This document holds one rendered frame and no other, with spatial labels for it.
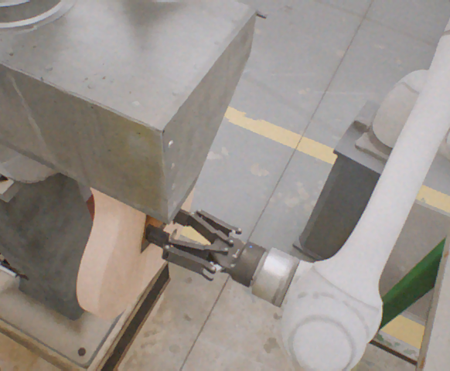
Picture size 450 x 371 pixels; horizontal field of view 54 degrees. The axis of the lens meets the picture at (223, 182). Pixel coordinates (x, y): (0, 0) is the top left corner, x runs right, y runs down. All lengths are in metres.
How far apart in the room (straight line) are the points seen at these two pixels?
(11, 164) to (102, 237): 0.17
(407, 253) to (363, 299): 1.59
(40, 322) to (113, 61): 1.32
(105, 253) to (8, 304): 0.99
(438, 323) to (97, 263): 0.66
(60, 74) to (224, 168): 1.85
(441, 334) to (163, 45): 0.79
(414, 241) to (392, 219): 1.60
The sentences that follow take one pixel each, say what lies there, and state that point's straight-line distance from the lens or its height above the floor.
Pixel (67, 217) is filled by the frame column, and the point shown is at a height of 0.75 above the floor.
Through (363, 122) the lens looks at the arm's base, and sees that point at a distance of 1.50.
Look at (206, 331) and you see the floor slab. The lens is 1.84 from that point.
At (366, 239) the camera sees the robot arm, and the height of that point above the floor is 1.27.
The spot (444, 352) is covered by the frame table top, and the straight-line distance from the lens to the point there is 0.99.
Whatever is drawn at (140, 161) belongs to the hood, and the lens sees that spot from 0.37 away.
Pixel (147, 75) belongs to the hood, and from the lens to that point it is 0.36.
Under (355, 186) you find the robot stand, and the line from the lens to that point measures 1.54.
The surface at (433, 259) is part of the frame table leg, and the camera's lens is 1.18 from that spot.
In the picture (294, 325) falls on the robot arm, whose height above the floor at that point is 1.24.
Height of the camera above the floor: 1.77
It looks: 56 degrees down
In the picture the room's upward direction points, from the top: 6 degrees clockwise
